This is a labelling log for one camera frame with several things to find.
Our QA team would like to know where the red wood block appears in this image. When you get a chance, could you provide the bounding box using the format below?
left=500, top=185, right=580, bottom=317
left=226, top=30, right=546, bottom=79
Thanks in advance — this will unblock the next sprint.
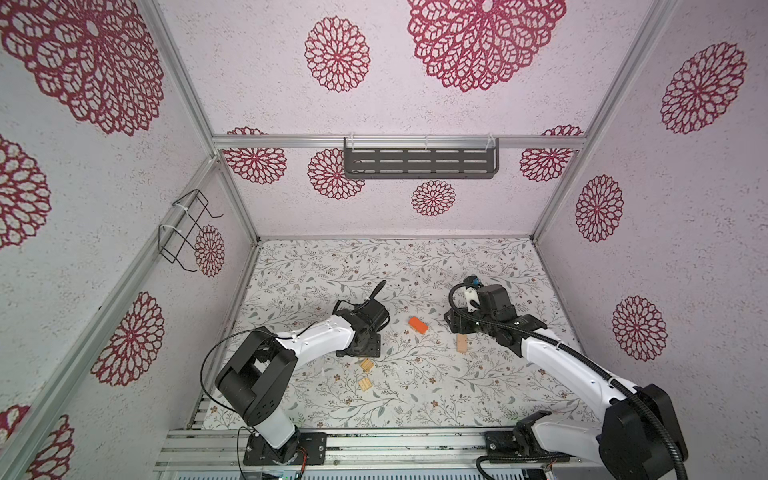
left=408, top=317, right=429, bottom=335

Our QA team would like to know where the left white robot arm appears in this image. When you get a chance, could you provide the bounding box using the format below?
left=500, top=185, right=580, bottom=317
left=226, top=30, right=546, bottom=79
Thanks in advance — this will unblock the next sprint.
left=214, top=297, right=390, bottom=465

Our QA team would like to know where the long natural wood block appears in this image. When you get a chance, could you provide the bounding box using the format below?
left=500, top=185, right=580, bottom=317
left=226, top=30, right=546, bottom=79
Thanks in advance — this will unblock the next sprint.
left=456, top=334, right=469, bottom=354

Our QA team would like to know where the grooved natural block front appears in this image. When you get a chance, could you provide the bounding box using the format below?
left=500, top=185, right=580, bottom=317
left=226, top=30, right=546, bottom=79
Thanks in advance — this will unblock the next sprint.
left=358, top=377, right=373, bottom=392

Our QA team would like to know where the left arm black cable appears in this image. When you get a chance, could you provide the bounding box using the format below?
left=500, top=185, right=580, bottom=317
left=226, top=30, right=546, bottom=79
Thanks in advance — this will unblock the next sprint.
left=199, top=279, right=388, bottom=415

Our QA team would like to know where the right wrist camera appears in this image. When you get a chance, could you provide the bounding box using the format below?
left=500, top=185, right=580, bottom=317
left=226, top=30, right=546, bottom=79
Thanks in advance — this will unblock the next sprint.
left=463, top=275, right=483, bottom=313

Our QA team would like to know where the dark grey wall shelf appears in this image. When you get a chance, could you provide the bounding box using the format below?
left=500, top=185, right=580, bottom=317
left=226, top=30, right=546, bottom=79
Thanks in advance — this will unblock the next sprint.
left=342, top=138, right=500, bottom=180

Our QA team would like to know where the black wire wall basket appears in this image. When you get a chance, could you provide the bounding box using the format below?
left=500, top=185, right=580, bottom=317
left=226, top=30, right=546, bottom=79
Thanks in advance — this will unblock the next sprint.
left=156, top=189, right=223, bottom=273

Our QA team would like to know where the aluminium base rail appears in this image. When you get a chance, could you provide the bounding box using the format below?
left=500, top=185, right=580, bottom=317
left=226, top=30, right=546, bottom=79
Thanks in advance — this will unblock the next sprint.
left=152, top=425, right=601, bottom=472

